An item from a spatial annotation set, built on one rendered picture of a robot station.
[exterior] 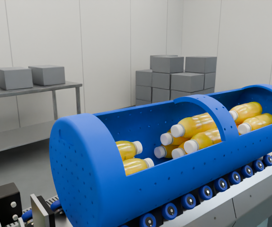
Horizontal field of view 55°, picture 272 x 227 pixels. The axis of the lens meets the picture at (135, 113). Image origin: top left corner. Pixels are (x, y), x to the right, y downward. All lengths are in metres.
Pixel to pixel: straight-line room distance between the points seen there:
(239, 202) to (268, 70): 4.93
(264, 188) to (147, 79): 3.76
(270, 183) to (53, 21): 3.78
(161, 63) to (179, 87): 0.52
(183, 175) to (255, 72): 5.29
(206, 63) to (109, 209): 4.06
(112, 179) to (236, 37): 5.62
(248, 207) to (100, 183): 0.64
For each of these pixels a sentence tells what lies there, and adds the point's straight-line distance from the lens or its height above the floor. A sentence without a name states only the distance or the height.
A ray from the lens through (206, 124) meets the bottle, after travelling 0.87.
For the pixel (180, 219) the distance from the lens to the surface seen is 0.79.
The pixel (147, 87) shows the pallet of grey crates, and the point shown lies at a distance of 4.67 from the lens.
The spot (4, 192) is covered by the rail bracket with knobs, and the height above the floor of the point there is 1.00.
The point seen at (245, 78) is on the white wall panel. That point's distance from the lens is 5.96.
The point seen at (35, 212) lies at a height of 1.02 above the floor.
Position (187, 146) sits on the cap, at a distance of 0.80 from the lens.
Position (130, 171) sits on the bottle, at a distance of 0.70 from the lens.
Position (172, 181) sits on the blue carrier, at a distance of 0.65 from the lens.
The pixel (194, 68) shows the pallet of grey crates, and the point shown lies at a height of 1.01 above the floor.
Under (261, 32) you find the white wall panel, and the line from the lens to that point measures 5.85.
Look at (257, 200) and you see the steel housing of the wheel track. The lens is 1.08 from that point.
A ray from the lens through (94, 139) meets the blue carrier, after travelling 0.54.
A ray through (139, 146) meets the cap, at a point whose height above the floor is 1.10.
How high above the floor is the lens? 1.39
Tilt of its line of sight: 15 degrees down
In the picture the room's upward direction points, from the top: straight up
